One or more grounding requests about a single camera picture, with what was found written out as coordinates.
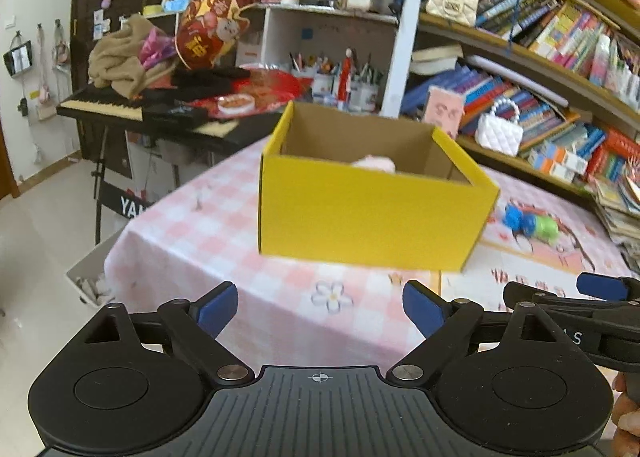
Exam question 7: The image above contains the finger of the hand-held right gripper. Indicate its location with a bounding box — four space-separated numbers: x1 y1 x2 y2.
576 273 640 305
502 281 640 324

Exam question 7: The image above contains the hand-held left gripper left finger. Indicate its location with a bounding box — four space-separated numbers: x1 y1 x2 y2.
84 281 252 386

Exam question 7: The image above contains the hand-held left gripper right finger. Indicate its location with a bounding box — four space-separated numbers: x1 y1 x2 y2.
389 280 557 384

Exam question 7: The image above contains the yellow cardboard box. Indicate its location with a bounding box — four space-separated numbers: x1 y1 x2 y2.
258 100 501 273

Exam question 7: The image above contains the pink plush chick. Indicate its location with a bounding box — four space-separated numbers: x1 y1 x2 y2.
351 155 397 174

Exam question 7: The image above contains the person's right hand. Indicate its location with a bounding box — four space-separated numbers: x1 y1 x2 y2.
611 371 640 457

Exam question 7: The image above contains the pink checkered table mat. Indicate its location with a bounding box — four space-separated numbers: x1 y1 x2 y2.
104 134 640 373

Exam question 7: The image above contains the stack of paper booklets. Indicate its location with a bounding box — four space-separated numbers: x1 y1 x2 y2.
592 172 640 274

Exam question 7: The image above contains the blue and green toy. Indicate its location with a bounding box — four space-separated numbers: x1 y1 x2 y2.
502 204 560 244

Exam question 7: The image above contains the white floor bin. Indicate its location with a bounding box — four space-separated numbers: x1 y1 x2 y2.
65 236 119 309

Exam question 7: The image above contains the red thick dictionary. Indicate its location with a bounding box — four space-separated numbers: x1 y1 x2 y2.
585 129 640 184

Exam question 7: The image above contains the blue orange white carton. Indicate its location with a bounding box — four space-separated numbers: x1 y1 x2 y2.
527 149 576 184
545 144 591 176

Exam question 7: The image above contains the black keyboard stand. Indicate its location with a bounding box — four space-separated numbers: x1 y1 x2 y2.
91 129 182 249

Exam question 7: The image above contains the white quilted handbag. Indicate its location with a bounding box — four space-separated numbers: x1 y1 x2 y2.
474 99 524 158

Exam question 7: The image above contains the row of slanted books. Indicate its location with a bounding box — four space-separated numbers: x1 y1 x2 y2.
405 64 608 162

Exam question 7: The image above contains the pink cartoon cylinder container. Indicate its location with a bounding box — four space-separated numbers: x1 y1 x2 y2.
425 87 466 138

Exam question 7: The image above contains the black electric keyboard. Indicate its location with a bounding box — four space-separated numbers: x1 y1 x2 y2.
56 86 283 154

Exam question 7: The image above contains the white paper roll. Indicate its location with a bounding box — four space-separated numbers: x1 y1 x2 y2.
464 54 571 108

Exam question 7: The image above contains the pastel glitter bottle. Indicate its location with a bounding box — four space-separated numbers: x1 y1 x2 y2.
590 32 614 88

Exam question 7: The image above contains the red plastic wrapping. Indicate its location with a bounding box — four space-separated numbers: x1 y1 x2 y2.
190 68 314 114

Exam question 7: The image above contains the group of pen cups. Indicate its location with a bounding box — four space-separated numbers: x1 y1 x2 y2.
290 51 383 112

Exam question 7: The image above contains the black cloth item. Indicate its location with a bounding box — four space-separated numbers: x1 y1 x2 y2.
172 67 252 88

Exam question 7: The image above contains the red tassel ornament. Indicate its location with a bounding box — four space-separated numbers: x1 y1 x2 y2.
337 48 354 104

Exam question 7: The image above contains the stack of thick old books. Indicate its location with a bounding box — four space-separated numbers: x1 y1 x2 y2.
410 44 466 77

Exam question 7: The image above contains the wooden bookshelf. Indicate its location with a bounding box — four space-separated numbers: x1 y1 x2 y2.
400 0 640 200

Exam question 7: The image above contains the row of colourful books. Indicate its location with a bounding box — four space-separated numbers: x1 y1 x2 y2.
472 0 640 105

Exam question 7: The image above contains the beige crumpled cloth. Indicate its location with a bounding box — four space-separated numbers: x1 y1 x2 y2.
88 13 179 100

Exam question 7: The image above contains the red cartoon festival decoration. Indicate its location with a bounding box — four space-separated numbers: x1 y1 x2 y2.
175 0 261 71

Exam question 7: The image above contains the white support pole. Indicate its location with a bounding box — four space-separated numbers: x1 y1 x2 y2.
379 0 432 118

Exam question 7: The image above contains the white shelf unit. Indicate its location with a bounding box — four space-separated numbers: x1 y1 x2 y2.
235 3 401 114

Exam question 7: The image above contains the pink hanging small bag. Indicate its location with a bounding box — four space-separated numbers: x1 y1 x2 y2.
50 19 74 71

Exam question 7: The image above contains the dark hanging tote bag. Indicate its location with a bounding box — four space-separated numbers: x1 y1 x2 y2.
2 31 34 80

